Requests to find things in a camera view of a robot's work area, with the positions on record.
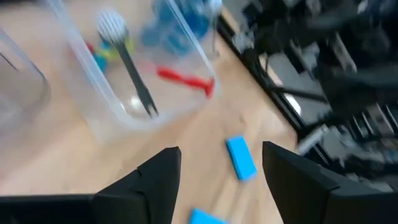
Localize red pink dish brush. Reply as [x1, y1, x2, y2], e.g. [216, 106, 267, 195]
[85, 42, 216, 98]

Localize clear shallow plastic bin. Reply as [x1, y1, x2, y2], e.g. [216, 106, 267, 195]
[139, 0, 224, 60]
[0, 27, 52, 141]

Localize green dish brush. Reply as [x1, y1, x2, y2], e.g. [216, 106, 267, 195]
[99, 37, 136, 62]

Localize black aluminium table frame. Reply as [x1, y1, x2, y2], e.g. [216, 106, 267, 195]
[216, 15, 330, 166]

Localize blue rectangular sponge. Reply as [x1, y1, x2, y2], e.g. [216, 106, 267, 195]
[225, 135, 258, 182]
[188, 208, 229, 224]

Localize clear deep plastic bin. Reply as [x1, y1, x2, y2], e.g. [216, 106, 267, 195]
[43, 0, 220, 134]

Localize blue dish soap bottle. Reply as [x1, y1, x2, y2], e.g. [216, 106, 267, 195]
[139, 21, 175, 57]
[167, 0, 215, 44]
[205, 0, 224, 16]

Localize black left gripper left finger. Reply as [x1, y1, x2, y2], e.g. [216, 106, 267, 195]
[0, 146, 182, 224]

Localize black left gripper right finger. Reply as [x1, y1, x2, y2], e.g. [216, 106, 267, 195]
[262, 141, 398, 224]

